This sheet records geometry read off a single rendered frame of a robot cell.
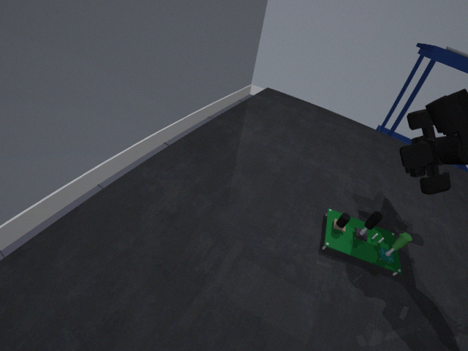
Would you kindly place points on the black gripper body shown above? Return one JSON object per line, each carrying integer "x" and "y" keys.
{"x": 437, "y": 182}

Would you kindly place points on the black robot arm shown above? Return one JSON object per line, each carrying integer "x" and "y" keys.
{"x": 450, "y": 117}

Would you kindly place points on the green circuit board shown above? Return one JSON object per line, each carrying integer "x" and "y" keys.
{"x": 364, "y": 240}

